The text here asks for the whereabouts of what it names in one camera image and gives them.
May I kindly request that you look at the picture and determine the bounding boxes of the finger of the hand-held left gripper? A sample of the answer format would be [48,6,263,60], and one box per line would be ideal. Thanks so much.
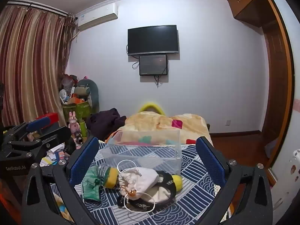
[8,126,71,157]
[3,117,51,144]

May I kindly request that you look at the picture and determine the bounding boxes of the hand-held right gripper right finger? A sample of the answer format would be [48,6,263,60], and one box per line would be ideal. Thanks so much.
[196,136,274,225]

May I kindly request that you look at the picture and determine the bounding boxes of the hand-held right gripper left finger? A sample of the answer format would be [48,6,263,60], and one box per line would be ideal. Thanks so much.
[22,136,100,225]

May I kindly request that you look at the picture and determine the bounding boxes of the green cloth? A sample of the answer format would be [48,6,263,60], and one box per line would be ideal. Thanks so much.
[83,165,105,201]

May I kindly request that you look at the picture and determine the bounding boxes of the yellow sponge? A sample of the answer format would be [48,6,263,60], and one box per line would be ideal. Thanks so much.
[98,165,119,189]

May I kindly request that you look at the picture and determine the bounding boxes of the yellow ball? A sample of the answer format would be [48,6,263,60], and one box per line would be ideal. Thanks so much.
[172,175,183,191]

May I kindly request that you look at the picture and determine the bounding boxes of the white drawstring pouch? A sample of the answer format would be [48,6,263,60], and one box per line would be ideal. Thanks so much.
[117,159,160,214]

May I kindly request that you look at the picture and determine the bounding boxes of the clear plastic box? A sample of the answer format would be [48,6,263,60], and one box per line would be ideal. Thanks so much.
[101,130,182,175]

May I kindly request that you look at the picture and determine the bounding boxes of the red box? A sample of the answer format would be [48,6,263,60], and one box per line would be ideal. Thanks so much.
[35,113,59,124]

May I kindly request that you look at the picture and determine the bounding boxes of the pile of papers and books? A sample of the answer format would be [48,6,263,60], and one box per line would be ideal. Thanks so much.
[40,143,71,167]

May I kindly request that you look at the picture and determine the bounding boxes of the pink bunny figure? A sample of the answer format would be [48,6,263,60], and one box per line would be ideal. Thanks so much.
[69,111,81,134]

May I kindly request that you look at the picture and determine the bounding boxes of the green bottle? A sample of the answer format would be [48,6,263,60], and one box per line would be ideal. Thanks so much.
[80,121,88,138]

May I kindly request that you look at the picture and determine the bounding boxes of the green storage box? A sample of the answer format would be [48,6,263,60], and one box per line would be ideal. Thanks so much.
[62,101,91,123]

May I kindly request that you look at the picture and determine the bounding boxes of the blue patterned bed sheet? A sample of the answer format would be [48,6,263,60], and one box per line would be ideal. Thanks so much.
[50,138,232,225]

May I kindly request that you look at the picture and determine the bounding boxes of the dark clothes pile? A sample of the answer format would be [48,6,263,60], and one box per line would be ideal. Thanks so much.
[85,108,127,141]

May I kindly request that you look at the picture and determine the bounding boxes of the red plastic bag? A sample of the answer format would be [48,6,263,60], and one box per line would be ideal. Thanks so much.
[62,74,78,88]

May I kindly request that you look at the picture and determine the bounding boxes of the grey plush toy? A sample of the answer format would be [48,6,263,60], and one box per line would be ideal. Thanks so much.
[76,78,100,113]

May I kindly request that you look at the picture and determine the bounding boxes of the striped curtain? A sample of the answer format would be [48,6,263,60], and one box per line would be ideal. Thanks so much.
[0,3,76,127]

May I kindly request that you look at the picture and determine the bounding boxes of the yellow printed blanket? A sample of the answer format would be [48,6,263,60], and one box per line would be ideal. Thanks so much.
[105,112,210,146]

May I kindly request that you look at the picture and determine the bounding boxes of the yellow hoop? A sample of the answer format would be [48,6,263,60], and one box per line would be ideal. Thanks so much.
[138,102,166,117]

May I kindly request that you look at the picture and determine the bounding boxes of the wooden door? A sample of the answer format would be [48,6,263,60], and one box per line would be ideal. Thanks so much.
[261,21,295,167]

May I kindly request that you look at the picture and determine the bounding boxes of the small black monitor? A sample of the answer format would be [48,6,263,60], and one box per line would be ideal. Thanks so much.
[139,54,169,76]

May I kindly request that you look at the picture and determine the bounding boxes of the white air conditioner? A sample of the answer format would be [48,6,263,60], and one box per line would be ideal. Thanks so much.
[75,3,119,31]

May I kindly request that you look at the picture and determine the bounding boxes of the wooden overhead cabinet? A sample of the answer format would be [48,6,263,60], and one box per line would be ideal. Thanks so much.
[227,0,273,28]

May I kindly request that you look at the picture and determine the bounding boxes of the black wall television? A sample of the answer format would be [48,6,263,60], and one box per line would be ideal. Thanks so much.
[127,25,180,56]

